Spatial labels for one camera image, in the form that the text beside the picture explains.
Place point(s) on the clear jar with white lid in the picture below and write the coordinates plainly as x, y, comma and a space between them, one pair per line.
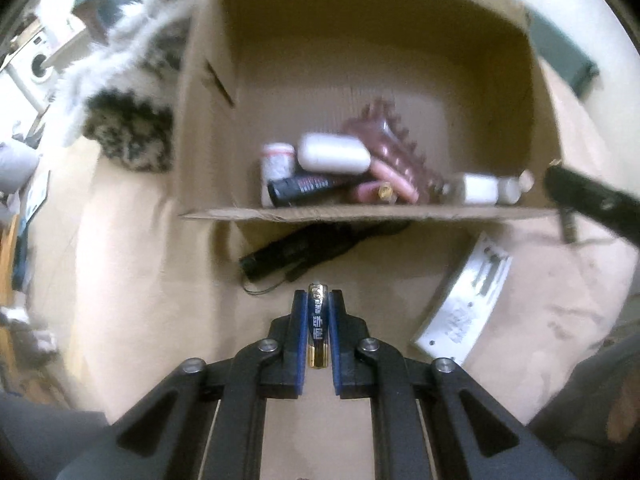
482, 189

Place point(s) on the dark green flat object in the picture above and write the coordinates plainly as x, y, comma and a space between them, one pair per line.
565, 52

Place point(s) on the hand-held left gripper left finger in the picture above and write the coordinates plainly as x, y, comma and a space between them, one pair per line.
299, 350

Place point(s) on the person's right leg grey trousers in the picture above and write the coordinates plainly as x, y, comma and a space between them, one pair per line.
585, 410

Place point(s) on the pink ice cream bar toy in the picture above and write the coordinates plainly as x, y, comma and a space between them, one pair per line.
370, 194

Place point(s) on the translucent pink hair claw clip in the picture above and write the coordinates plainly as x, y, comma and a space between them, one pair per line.
395, 135

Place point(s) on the person's left leg grey trousers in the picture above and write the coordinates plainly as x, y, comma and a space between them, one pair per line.
40, 440

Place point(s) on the grey green cloth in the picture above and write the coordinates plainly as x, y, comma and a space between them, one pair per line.
102, 2

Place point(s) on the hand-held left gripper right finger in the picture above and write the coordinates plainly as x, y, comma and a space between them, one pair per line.
336, 350

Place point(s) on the black tube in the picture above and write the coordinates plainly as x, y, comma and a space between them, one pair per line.
310, 187

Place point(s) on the brown cardboard box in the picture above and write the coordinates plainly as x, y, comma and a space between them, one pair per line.
325, 60

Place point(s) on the person's leg grey trousers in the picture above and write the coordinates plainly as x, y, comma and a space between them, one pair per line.
585, 410
40, 440

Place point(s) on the white printed card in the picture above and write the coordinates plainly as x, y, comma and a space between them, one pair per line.
465, 300

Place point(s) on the white pill bottle red label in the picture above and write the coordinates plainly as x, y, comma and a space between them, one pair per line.
277, 160

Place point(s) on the black and gold battery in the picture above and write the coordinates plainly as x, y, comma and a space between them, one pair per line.
318, 325

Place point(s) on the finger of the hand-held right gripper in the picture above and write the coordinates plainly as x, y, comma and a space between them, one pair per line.
600, 200

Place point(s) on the white washing machine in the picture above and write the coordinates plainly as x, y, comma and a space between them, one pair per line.
27, 67

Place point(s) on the beige bed sheet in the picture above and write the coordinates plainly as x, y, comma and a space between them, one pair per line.
150, 285

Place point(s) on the leopard print fuzzy plush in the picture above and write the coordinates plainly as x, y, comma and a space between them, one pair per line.
130, 145

